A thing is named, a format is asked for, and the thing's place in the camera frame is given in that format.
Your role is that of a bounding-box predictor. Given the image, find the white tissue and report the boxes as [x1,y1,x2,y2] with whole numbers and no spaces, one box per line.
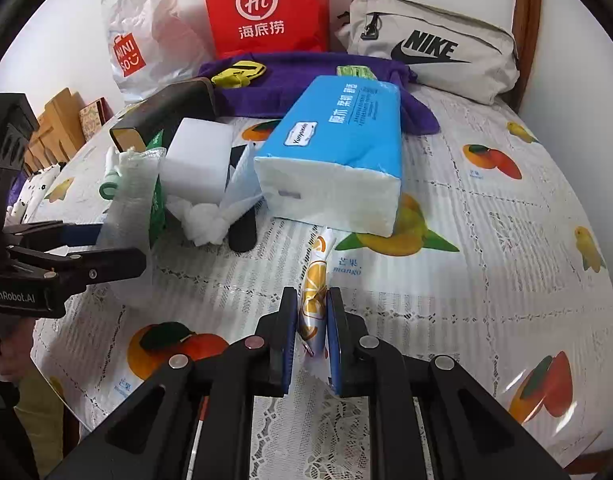
[167,145,263,247]

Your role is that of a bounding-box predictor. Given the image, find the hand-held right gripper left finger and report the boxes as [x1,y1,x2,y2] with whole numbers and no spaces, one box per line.
[46,286,300,480]

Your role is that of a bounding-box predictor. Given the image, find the dark green box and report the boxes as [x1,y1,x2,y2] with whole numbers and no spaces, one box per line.
[109,80,218,154]

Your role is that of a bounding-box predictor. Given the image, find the wooden chair frame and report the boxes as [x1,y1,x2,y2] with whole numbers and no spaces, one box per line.
[511,0,543,111]

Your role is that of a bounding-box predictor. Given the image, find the green wet wipe packet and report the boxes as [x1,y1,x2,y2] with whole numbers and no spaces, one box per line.
[336,65,376,81]

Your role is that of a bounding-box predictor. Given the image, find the white sponge block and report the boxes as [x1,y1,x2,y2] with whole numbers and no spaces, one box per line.
[165,117,236,208]

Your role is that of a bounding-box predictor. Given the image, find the white spotted cloth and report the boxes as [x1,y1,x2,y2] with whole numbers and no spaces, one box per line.
[6,164,62,226]

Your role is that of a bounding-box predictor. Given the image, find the blue tissue pack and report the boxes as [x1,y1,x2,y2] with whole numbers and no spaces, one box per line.
[253,75,404,237]

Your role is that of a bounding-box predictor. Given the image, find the orange printed sachet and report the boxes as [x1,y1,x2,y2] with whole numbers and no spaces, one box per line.
[297,226,334,361]

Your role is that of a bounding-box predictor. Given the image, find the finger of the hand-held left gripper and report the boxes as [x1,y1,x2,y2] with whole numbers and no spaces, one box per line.
[6,245,148,292]
[1,221,104,250]

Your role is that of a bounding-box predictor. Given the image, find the fruit print tablecloth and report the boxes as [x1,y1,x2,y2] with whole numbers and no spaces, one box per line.
[30,85,613,480]

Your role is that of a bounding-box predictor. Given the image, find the white plastic bag red label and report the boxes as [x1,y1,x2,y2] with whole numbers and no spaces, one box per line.
[100,0,212,106]

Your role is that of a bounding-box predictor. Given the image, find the red paper bag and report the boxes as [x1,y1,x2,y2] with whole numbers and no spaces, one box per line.
[200,0,331,60]

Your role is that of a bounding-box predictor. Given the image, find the purple towel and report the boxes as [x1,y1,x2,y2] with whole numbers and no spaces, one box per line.
[196,51,441,136]

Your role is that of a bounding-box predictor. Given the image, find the black watch strap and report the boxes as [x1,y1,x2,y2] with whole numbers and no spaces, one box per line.
[229,142,260,254]

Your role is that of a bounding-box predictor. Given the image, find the beige waist bag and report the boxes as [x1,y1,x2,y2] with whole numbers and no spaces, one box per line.
[335,0,521,106]

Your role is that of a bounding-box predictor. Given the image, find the yellow black cloth item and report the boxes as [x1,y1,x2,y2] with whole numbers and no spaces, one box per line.
[211,61,268,89]

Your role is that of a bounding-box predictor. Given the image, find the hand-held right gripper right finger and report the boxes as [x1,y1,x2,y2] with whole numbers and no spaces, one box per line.
[326,286,572,480]

